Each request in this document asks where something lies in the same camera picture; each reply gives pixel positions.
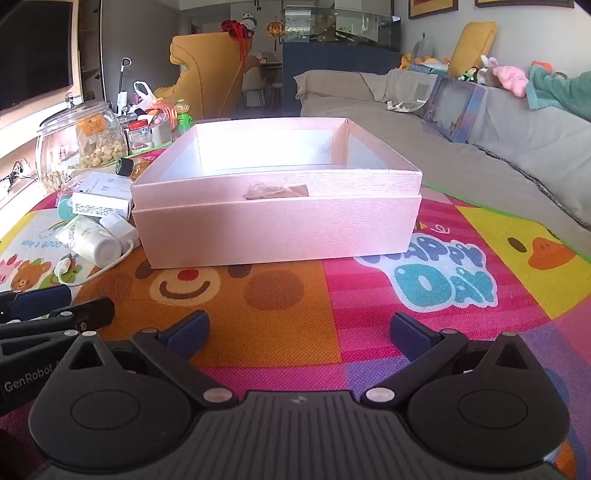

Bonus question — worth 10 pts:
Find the blue cabinet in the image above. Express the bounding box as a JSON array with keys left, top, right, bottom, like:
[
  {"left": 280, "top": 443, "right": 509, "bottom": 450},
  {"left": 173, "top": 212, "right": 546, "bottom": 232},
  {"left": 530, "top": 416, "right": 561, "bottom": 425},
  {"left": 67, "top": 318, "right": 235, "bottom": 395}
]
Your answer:
[{"left": 283, "top": 41, "right": 403, "bottom": 110}]

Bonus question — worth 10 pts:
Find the pink orange plastic toy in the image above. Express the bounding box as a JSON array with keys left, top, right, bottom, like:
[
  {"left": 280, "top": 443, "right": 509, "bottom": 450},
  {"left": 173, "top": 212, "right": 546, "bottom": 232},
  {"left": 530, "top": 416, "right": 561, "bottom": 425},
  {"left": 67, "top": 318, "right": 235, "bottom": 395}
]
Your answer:
[{"left": 148, "top": 99, "right": 179, "bottom": 136}]

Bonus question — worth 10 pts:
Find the red framed wall picture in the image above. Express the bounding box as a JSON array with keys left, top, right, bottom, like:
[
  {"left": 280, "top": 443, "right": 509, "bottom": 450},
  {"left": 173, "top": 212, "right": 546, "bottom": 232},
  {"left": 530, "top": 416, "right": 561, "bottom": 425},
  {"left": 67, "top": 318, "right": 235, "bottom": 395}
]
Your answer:
[
  {"left": 409, "top": 0, "right": 460, "bottom": 19},
  {"left": 475, "top": 0, "right": 575, "bottom": 9}
]

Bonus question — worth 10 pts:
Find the grey plush toy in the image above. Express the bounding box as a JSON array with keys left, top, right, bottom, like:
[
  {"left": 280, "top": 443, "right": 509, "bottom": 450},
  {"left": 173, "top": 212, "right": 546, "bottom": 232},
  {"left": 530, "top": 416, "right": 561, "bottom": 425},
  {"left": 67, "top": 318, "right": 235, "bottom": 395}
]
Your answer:
[{"left": 412, "top": 37, "right": 437, "bottom": 65}]

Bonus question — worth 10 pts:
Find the plastic jar with red lid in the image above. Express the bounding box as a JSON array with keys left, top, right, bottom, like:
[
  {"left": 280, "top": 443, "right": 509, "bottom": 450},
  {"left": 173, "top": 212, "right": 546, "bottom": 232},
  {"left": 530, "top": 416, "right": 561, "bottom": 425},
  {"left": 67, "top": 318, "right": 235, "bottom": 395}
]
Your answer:
[{"left": 127, "top": 121, "right": 154, "bottom": 155}]

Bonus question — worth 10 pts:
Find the yellow pillow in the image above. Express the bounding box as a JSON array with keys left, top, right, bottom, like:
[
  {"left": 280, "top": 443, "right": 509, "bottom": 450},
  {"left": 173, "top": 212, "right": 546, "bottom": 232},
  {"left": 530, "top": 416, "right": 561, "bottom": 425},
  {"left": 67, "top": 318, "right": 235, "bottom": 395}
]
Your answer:
[{"left": 448, "top": 21, "right": 498, "bottom": 77}]

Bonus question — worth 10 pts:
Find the glass fish tank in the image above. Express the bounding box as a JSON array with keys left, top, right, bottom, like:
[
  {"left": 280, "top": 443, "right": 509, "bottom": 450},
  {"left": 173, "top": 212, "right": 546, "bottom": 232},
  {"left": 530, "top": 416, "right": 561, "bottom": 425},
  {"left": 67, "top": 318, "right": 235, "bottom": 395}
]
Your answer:
[{"left": 283, "top": 7, "right": 402, "bottom": 49}]

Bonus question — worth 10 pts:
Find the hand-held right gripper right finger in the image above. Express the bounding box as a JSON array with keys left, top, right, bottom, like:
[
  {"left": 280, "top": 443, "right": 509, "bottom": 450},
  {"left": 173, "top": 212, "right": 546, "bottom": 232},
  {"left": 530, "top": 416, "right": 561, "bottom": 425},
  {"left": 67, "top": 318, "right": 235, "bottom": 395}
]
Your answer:
[{"left": 362, "top": 312, "right": 533, "bottom": 409}]

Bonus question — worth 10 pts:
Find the grey sofa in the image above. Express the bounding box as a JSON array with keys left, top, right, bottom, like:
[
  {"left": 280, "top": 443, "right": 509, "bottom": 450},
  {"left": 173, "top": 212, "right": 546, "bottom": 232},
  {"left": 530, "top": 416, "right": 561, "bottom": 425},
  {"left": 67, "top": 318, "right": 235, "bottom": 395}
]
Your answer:
[{"left": 294, "top": 69, "right": 591, "bottom": 223}]

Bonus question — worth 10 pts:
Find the glass jar of peanuts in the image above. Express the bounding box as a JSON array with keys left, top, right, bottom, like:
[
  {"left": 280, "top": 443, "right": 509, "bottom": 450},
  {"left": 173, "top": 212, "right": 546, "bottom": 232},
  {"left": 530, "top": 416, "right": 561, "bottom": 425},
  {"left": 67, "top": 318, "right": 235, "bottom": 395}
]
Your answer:
[{"left": 35, "top": 92, "right": 129, "bottom": 195}]

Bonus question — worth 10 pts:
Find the white cream tube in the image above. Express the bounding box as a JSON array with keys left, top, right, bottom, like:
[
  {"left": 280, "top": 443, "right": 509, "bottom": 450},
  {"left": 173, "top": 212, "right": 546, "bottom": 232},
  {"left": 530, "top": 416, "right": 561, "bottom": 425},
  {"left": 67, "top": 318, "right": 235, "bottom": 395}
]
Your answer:
[{"left": 62, "top": 215, "right": 123, "bottom": 267}]

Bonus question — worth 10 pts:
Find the white mop handle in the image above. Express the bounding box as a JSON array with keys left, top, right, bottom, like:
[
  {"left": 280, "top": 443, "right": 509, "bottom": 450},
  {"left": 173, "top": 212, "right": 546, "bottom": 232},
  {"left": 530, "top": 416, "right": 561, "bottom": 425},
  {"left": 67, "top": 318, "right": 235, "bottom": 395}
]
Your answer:
[{"left": 117, "top": 58, "right": 133, "bottom": 114}]

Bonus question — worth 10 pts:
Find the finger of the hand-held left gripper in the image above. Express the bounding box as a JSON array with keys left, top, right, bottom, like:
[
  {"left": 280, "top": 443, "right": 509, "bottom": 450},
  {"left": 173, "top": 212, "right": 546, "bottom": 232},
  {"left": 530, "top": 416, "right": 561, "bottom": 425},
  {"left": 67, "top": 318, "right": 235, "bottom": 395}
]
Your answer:
[
  {"left": 0, "top": 296, "right": 115, "bottom": 356},
  {"left": 0, "top": 284, "right": 73, "bottom": 324}
]

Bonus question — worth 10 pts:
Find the green toy candy dispenser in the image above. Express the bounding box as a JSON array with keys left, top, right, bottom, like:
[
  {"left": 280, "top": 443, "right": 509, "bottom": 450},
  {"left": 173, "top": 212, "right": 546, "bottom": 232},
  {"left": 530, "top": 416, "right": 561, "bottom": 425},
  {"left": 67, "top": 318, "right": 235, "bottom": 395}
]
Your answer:
[{"left": 174, "top": 98, "right": 195, "bottom": 136}]

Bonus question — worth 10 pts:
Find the pink cardboard box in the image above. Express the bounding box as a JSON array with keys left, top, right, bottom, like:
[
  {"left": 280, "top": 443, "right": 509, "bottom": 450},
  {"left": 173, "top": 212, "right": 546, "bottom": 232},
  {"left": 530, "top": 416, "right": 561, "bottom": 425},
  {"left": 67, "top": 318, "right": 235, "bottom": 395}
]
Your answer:
[{"left": 130, "top": 117, "right": 424, "bottom": 269}]

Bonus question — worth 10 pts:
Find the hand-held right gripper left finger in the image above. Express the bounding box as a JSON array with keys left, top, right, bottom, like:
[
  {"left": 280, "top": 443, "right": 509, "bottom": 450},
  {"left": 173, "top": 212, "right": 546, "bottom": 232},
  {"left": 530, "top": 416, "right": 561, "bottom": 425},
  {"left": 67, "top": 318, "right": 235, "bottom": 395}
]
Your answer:
[{"left": 67, "top": 310, "right": 236, "bottom": 408}]

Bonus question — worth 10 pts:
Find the red cloth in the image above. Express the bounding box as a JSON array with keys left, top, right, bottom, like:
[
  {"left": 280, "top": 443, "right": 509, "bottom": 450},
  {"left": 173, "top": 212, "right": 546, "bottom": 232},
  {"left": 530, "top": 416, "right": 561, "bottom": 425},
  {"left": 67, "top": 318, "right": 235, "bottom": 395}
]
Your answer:
[{"left": 221, "top": 19, "right": 256, "bottom": 61}]

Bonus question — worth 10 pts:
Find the yellow armchair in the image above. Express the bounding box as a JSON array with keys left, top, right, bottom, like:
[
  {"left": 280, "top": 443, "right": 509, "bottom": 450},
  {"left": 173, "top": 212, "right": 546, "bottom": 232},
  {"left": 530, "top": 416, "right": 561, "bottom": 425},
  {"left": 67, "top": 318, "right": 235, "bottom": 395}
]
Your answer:
[{"left": 154, "top": 31, "right": 252, "bottom": 121}]

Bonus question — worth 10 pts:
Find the teal towel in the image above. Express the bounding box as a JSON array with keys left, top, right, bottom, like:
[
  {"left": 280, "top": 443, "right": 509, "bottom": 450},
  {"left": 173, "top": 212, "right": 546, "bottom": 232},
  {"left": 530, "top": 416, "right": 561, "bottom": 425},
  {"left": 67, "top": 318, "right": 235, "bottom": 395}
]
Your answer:
[{"left": 526, "top": 65, "right": 591, "bottom": 112}]

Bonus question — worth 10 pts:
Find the printed picture box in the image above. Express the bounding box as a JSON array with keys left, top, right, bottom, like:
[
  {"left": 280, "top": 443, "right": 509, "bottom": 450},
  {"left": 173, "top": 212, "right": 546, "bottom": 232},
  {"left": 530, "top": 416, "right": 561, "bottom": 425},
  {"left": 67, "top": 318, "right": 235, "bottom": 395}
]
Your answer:
[{"left": 422, "top": 76, "right": 488, "bottom": 143}]

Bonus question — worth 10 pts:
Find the white tv cabinet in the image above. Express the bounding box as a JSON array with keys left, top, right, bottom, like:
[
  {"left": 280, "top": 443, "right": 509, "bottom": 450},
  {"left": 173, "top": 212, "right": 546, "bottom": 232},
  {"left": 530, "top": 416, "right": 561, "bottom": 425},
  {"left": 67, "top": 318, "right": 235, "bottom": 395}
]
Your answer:
[{"left": 0, "top": 108, "right": 47, "bottom": 204}]

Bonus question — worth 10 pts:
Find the colourful cartoon play mat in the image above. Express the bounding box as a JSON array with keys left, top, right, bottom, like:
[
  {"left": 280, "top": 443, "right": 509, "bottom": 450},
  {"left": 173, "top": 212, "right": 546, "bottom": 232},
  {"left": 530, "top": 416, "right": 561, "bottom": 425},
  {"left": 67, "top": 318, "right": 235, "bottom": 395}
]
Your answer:
[{"left": 0, "top": 182, "right": 591, "bottom": 480}]

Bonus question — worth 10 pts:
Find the white plastic bag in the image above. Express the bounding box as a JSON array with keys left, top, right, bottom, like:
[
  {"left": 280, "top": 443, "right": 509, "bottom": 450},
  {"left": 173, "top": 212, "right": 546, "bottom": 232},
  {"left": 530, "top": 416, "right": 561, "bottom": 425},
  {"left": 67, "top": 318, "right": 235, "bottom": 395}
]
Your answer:
[{"left": 133, "top": 80, "right": 158, "bottom": 112}]

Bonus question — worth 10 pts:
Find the black television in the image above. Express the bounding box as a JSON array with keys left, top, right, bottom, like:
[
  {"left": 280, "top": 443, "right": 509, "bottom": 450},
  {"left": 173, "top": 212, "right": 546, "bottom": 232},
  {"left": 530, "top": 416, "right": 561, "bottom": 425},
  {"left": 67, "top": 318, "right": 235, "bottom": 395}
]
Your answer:
[{"left": 0, "top": 0, "right": 75, "bottom": 114}]

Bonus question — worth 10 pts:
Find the white long carton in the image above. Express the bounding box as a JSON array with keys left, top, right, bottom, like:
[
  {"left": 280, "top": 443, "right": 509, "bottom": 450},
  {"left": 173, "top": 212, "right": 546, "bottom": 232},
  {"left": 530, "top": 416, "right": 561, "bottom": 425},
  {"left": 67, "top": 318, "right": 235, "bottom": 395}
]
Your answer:
[{"left": 71, "top": 191, "right": 134, "bottom": 220}]

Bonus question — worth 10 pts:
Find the white charger plug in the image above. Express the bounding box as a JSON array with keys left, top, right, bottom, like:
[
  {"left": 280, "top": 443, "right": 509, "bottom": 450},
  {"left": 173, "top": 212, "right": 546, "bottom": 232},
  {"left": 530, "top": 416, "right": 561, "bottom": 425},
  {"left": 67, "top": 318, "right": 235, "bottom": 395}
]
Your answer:
[{"left": 98, "top": 215, "right": 140, "bottom": 246}]

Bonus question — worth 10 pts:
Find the pink plush toy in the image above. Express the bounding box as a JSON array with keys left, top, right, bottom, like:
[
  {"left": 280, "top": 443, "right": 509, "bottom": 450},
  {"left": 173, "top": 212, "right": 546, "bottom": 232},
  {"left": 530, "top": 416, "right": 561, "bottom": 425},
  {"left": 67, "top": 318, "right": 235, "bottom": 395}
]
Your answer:
[{"left": 492, "top": 65, "right": 530, "bottom": 97}]

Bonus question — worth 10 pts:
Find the white flat carton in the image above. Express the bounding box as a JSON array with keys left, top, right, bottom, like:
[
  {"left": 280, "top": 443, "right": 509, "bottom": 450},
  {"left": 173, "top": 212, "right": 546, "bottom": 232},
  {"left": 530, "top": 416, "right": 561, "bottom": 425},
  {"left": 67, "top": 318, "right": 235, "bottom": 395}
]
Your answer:
[{"left": 79, "top": 172, "right": 136, "bottom": 200}]

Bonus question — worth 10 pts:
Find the orange bottle with black cap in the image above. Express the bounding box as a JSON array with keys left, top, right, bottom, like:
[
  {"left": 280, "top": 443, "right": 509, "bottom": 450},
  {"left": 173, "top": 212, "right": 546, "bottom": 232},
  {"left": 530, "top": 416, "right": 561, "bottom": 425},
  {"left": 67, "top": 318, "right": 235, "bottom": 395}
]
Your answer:
[{"left": 115, "top": 157, "right": 149, "bottom": 181}]

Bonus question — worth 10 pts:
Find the white charger cable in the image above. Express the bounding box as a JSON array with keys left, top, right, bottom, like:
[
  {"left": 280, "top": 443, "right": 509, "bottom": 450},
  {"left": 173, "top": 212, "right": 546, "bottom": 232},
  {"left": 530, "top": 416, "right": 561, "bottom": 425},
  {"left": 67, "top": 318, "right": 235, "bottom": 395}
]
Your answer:
[{"left": 54, "top": 240, "right": 140, "bottom": 289}]

